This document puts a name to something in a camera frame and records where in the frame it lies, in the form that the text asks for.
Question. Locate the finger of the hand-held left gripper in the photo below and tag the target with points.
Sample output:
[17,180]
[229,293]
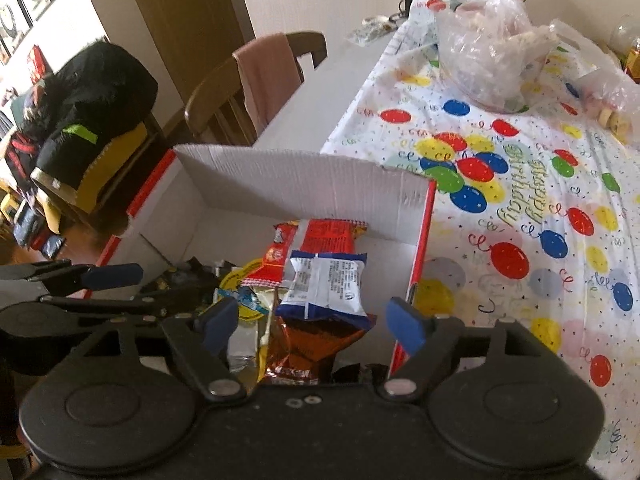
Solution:
[112,276]
[100,306]

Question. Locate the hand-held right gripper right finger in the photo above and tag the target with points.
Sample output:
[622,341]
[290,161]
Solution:
[405,325]

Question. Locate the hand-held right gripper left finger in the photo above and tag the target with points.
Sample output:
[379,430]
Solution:
[220,322]

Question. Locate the silver and black snack packet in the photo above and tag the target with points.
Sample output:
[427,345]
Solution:
[242,345]

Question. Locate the yellow cartoon snack packet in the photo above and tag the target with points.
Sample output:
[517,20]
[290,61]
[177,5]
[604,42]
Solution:
[232,280]

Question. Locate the dark brown snack packet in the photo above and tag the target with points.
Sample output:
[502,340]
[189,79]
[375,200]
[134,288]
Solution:
[187,275]

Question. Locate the blue snack packet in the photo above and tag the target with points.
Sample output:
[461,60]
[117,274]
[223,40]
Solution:
[325,285]

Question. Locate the copper brown snack packet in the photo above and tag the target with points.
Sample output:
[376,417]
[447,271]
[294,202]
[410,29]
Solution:
[310,350]

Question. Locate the red snack packet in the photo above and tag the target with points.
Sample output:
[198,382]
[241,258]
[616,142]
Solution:
[325,232]

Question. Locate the red and white cardboard box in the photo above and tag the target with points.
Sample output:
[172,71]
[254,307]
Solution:
[300,180]

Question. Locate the black jacket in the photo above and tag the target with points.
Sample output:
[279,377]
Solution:
[95,90]

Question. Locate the balloon print tablecloth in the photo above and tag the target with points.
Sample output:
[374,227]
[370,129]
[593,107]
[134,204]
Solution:
[550,200]

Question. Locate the dark wooden chair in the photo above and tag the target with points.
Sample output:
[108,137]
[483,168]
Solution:
[210,100]

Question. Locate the pink cloth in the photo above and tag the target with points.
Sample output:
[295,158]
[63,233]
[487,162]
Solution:
[265,80]

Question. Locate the brown wooden door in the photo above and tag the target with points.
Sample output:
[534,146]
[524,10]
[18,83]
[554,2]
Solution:
[190,20]

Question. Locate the large clear plastic bag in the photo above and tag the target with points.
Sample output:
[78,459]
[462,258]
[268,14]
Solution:
[490,50]

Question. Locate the clear plastic wrapper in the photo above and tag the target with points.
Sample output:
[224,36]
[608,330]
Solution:
[372,27]

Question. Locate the small clear plastic bag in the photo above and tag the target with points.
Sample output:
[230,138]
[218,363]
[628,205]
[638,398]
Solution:
[615,95]

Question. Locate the orange liquid bottle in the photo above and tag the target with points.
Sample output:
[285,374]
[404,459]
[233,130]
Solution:
[632,60]

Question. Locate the clear glass bowl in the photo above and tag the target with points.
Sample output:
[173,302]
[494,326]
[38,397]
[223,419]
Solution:
[625,27]

